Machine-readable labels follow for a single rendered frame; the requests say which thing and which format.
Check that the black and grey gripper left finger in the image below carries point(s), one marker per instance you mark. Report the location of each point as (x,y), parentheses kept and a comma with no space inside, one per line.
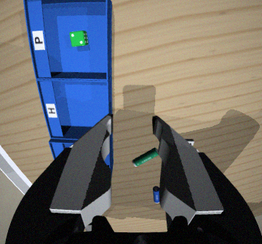
(73,189)

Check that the green die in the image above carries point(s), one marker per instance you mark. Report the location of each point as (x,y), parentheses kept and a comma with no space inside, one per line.
(78,38)

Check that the blue three-compartment bin rack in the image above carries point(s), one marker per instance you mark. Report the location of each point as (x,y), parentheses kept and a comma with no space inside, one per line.
(71,108)

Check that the white domino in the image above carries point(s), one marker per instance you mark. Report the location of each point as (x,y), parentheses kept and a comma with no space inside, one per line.
(191,141)

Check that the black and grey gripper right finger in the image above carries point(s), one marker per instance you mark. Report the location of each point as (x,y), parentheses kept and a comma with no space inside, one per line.
(192,186)

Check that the green aa battery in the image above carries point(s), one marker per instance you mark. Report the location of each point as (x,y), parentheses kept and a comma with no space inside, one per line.
(145,157)

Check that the blue battery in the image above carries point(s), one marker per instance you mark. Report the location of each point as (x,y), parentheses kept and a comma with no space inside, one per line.
(156,194)

